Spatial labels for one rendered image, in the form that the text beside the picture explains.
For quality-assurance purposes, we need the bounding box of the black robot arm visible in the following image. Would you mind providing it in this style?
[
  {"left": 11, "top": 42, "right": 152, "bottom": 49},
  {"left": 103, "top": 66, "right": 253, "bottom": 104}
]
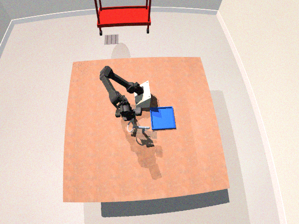
[{"left": 99, "top": 66, "right": 144, "bottom": 121}]

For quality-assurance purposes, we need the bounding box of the grey cylindrical bar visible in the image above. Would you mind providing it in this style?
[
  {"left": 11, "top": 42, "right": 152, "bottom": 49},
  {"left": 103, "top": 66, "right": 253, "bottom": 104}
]
[{"left": 134, "top": 126, "right": 150, "bottom": 133}]

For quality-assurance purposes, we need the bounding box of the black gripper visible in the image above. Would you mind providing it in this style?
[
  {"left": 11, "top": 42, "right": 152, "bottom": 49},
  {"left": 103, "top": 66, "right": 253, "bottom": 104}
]
[{"left": 115, "top": 103, "right": 142, "bottom": 119}]

